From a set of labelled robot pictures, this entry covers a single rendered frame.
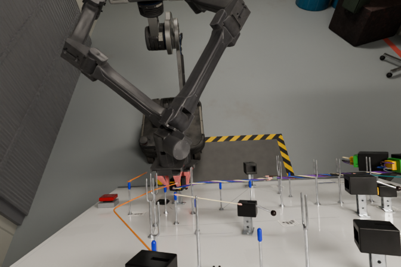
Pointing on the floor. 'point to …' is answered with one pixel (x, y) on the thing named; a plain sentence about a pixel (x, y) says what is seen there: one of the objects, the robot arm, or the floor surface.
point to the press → (369, 7)
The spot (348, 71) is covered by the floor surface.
